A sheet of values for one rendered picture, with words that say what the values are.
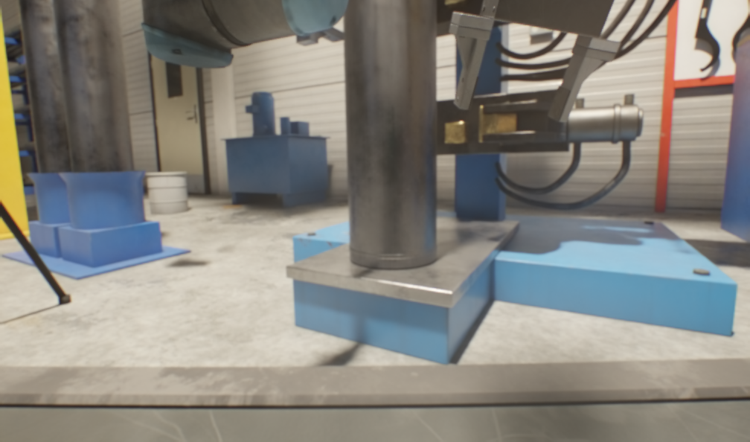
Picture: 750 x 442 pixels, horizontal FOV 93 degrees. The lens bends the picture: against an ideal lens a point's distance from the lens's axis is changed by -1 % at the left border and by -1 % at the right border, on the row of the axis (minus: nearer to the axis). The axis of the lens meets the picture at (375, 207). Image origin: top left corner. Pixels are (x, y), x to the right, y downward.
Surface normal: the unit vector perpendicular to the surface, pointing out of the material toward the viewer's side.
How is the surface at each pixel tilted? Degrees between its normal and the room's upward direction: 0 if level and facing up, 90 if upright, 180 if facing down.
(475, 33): 114
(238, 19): 142
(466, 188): 90
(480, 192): 90
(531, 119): 90
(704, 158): 90
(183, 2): 105
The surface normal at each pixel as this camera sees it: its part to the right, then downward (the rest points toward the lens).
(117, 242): 0.87, 0.04
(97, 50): 0.70, 0.07
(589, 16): 0.10, 0.51
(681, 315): -0.49, 0.12
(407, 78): 0.30, 0.11
